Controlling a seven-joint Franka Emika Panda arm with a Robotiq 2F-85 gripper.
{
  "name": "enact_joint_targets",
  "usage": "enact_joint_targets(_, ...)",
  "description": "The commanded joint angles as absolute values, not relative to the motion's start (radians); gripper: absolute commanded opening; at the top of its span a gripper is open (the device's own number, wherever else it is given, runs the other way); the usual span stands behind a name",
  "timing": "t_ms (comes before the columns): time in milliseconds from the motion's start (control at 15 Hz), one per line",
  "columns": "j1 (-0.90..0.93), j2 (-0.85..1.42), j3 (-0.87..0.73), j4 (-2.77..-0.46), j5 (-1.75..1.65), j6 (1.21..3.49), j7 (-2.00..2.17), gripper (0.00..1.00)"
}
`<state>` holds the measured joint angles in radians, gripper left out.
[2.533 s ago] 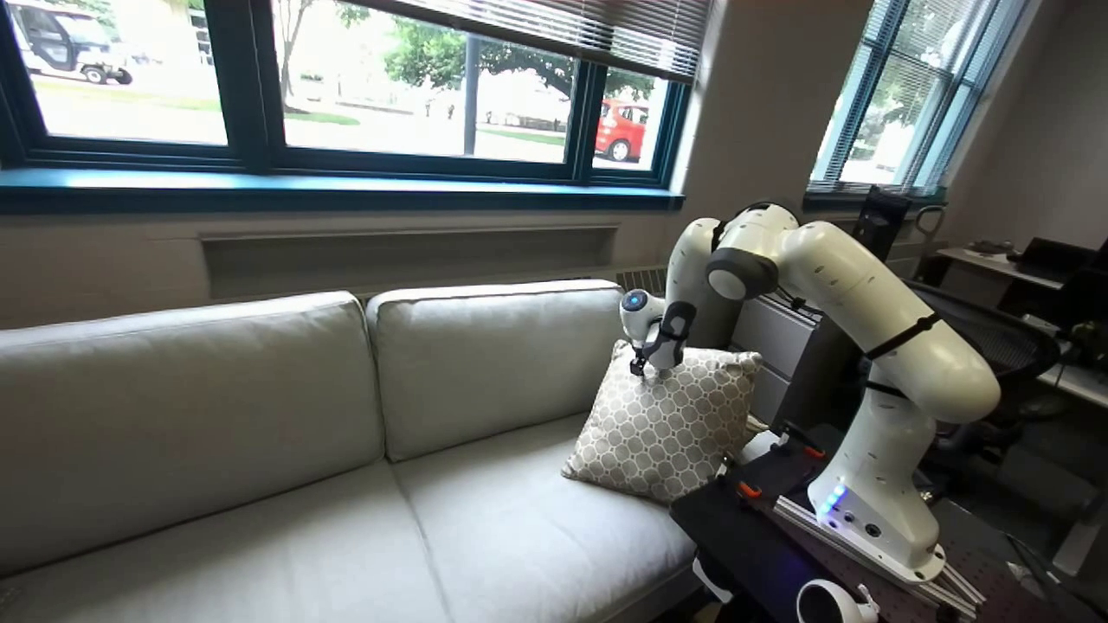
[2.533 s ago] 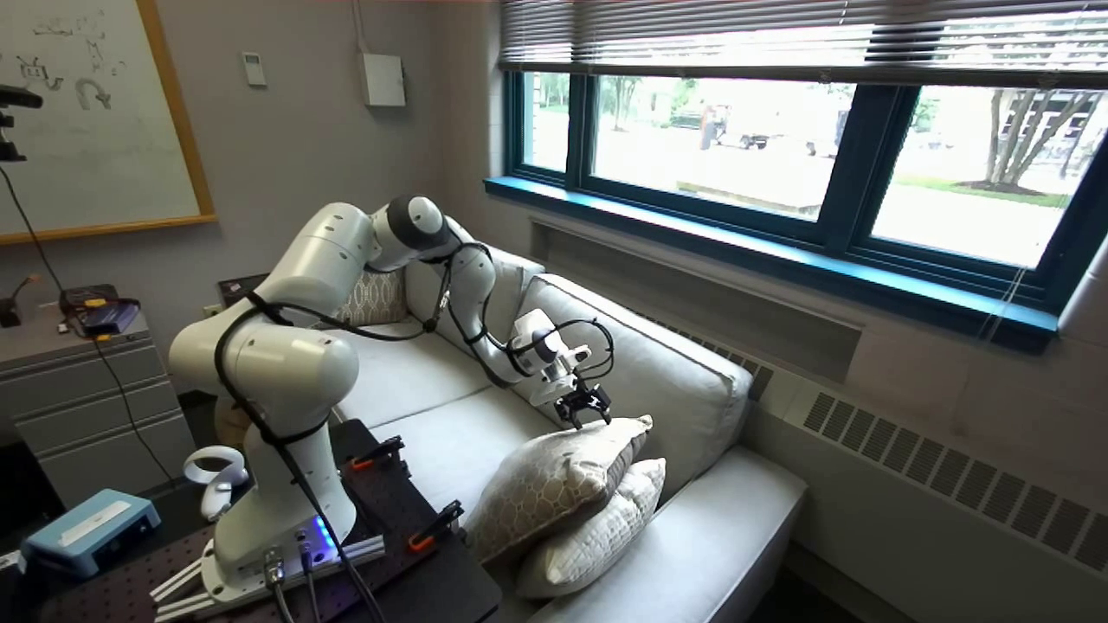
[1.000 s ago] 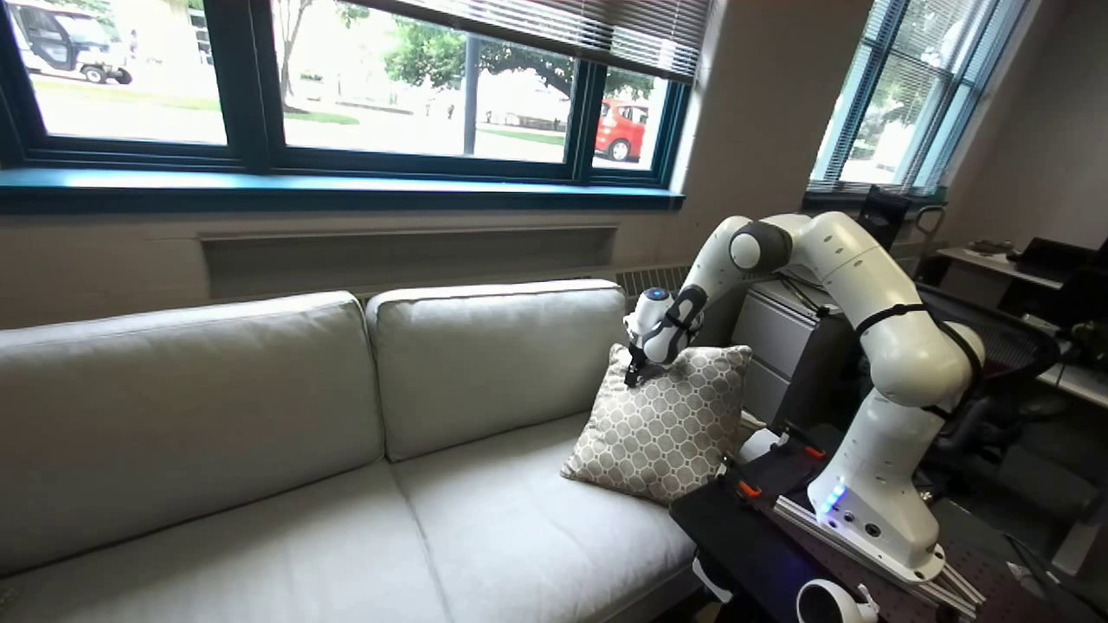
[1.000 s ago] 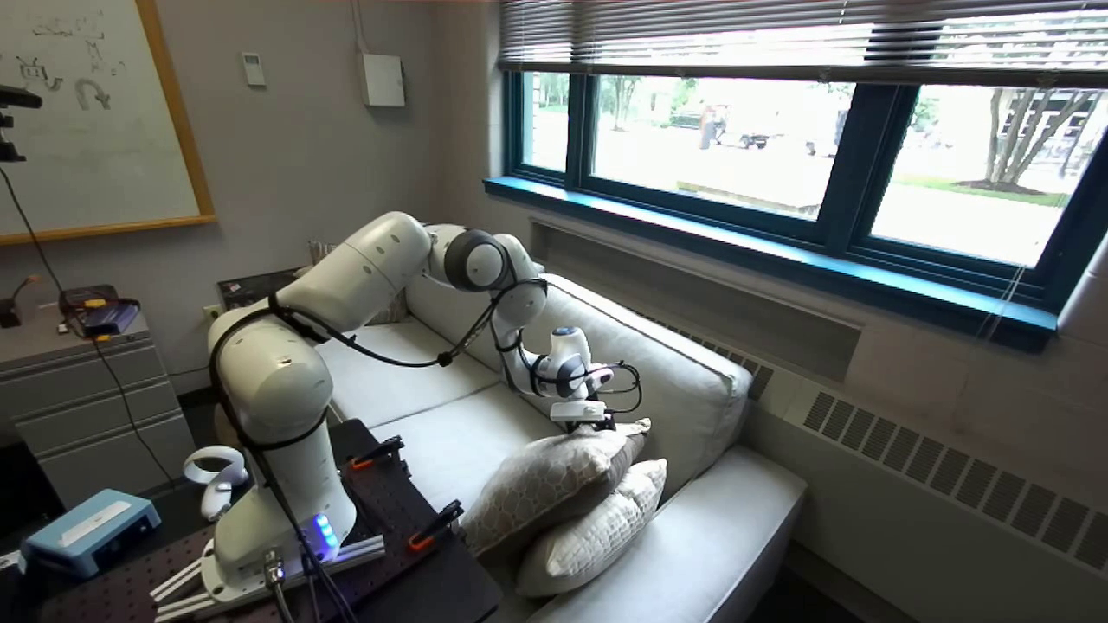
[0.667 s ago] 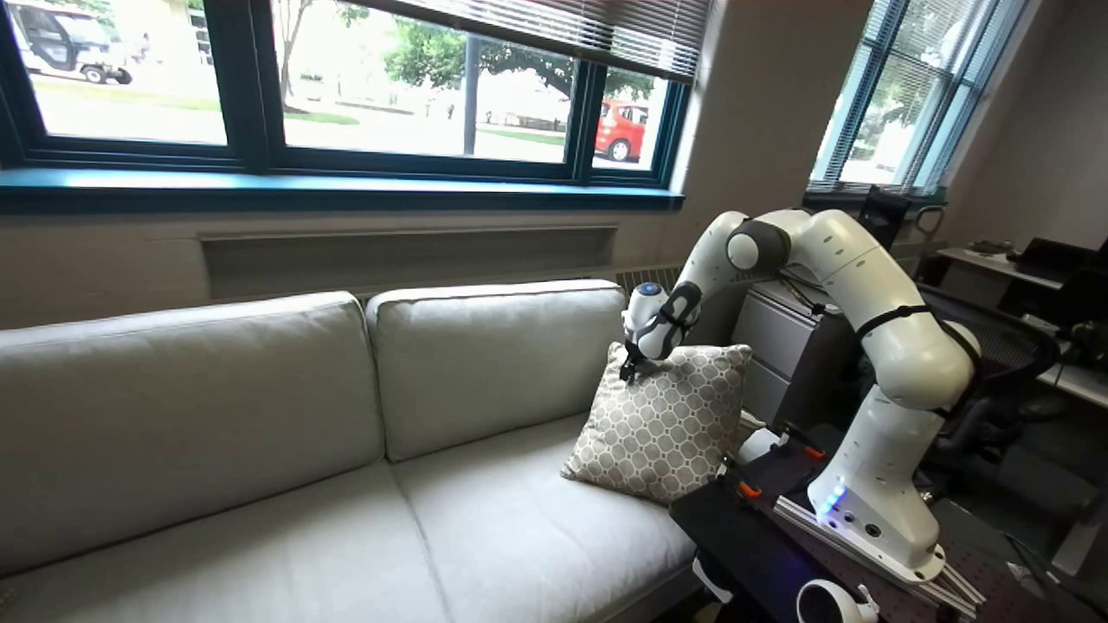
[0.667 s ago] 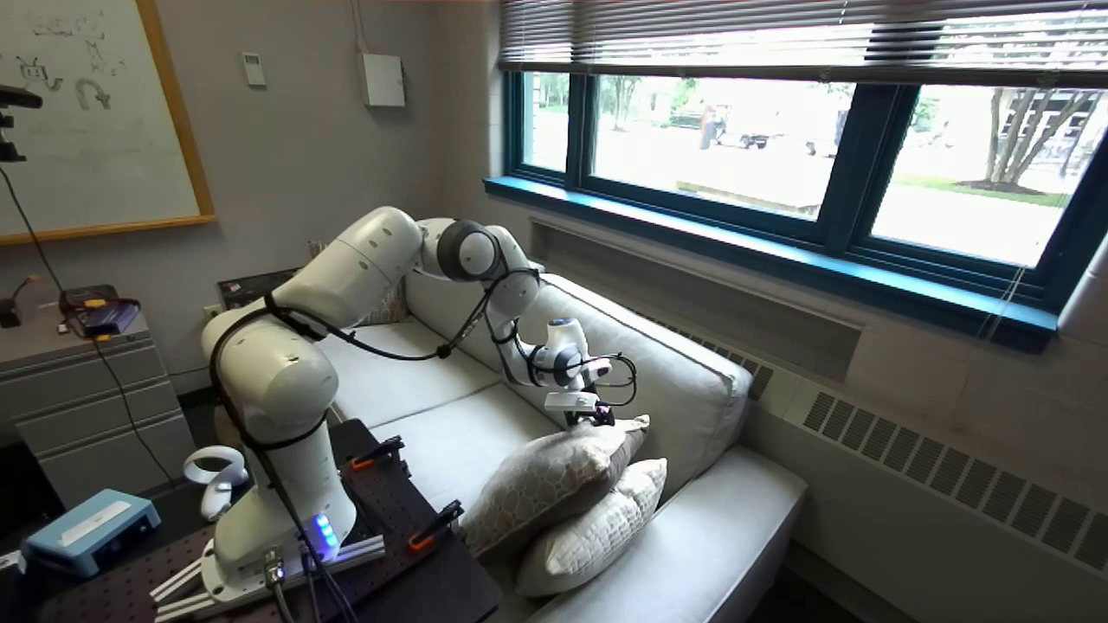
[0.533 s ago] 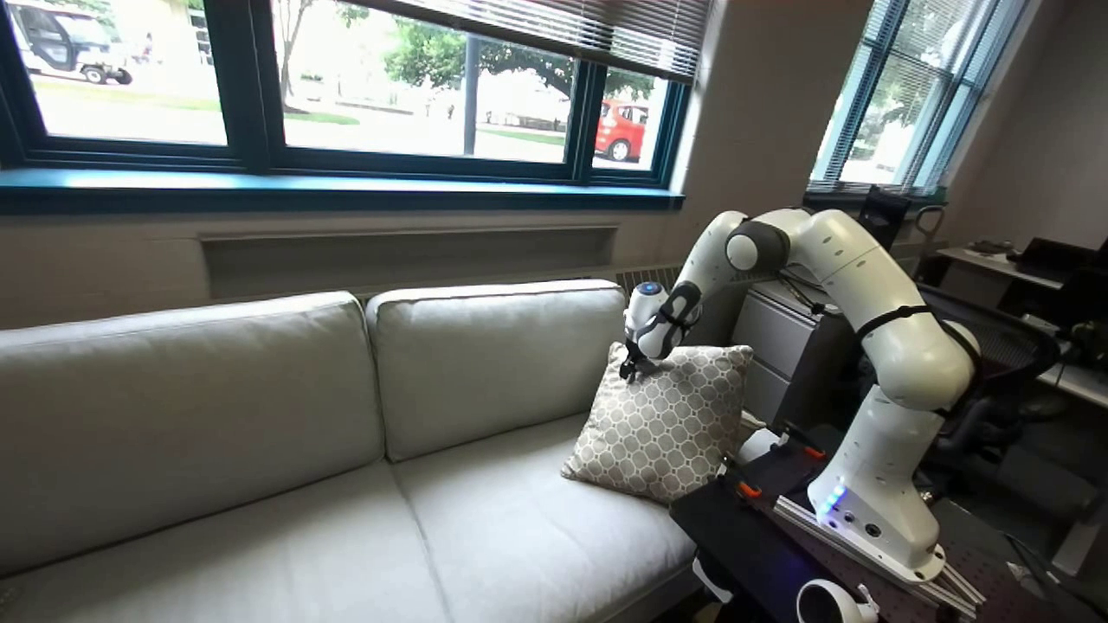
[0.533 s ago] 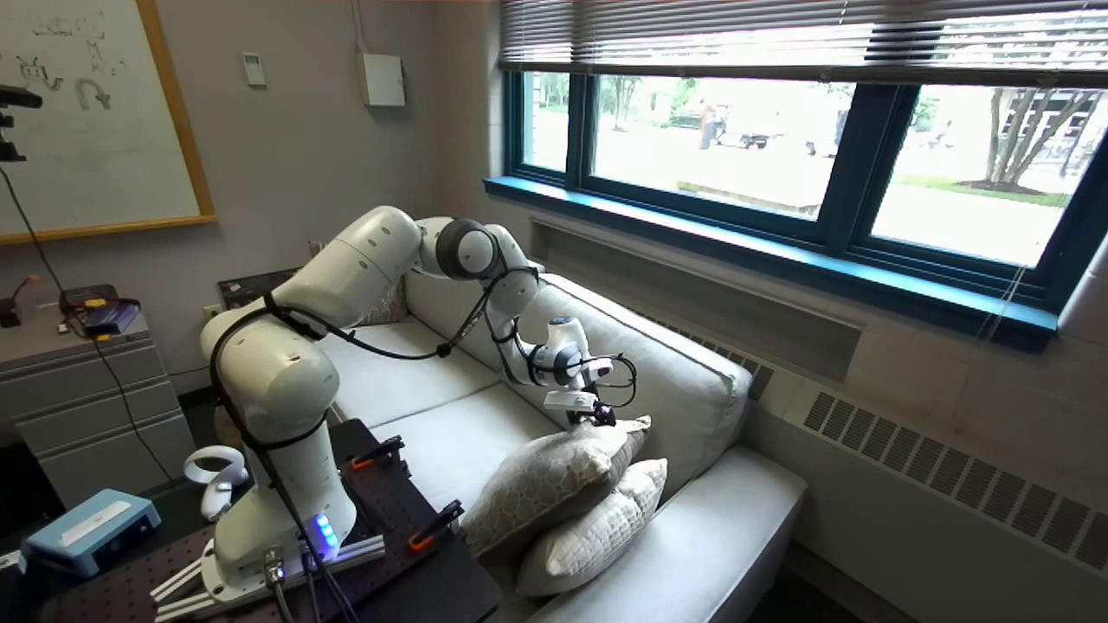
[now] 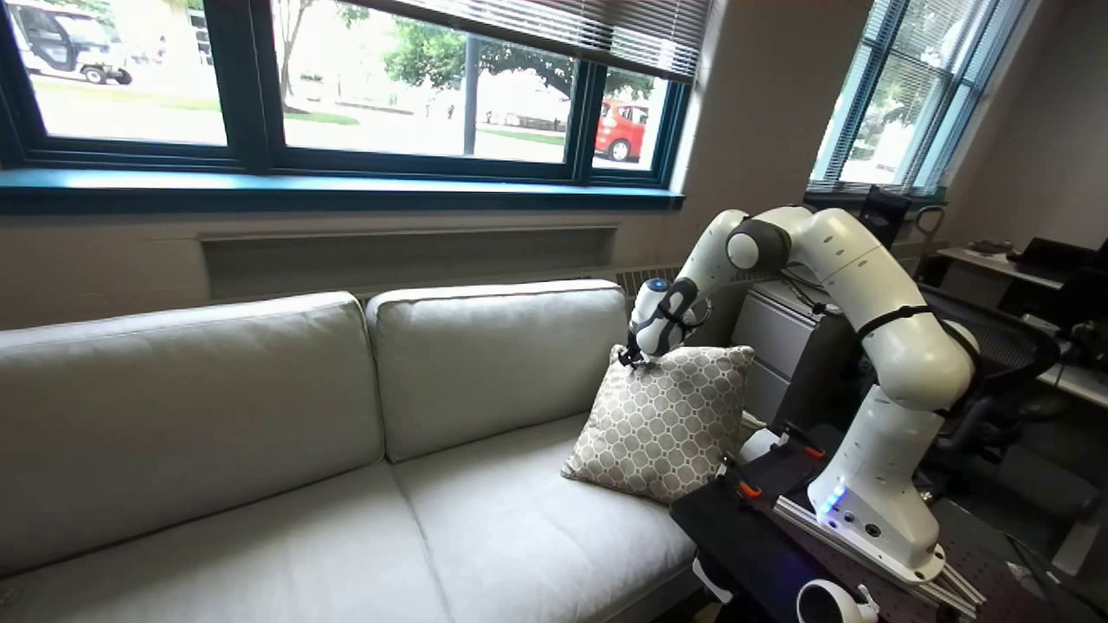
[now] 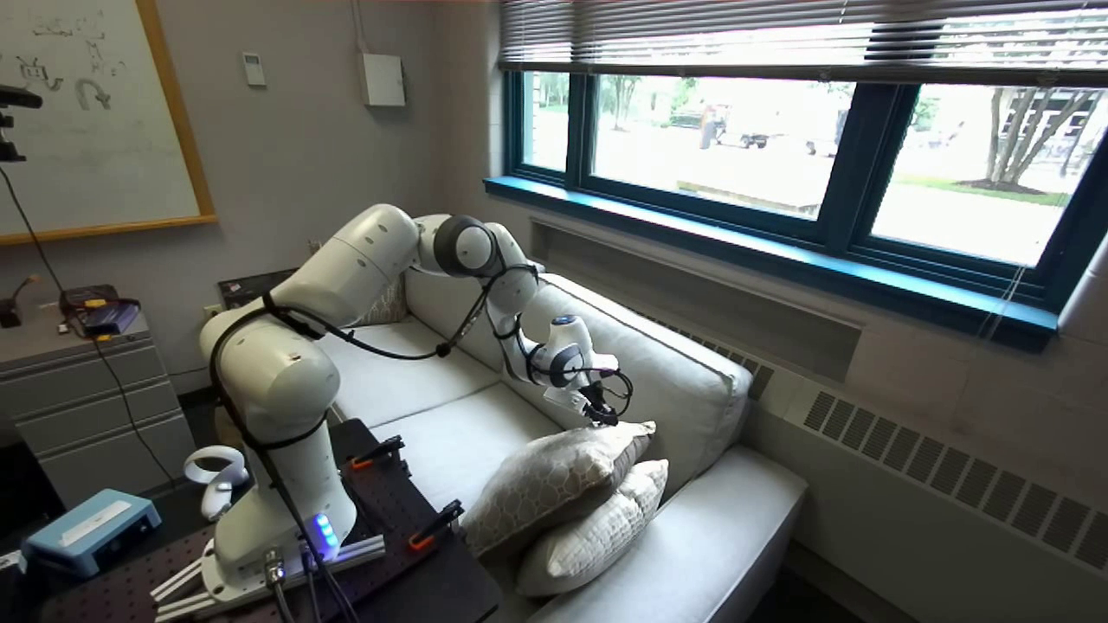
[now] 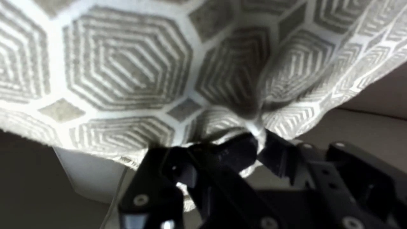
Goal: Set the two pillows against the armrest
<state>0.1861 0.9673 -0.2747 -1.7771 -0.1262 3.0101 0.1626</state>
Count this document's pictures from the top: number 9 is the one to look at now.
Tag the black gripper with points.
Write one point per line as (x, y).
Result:
(642, 350)

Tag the hexagon patterned beige pillow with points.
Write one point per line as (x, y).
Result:
(663, 427)

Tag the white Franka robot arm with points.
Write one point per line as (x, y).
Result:
(902, 334)

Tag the grey filing cabinet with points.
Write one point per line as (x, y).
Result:
(798, 347)

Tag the grey sofa back cushion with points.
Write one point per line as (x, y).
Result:
(184, 415)
(487, 358)

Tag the orange black clamp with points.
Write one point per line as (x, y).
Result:
(746, 486)
(807, 450)

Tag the black robot table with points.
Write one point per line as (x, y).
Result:
(738, 542)

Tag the grey sofa seat cushion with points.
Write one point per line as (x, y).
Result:
(209, 554)
(531, 542)

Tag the red car outside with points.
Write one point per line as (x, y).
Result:
(625, 131)

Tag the grey fabric sofa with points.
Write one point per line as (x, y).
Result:
(521, 542)

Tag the dark monitor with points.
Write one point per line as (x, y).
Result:
(895, 208)

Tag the grey slatted window blind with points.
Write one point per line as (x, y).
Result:
(576, 23)

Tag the narrow teal side window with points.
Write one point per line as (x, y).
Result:
(913, 82)

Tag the black laptop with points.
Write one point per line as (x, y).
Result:
(1059, 262)

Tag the dark vehicle outside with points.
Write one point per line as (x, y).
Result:
(63, 41)

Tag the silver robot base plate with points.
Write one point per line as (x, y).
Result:
(958, 591)

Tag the wide teal window frame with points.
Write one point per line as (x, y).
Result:
(255, 82)

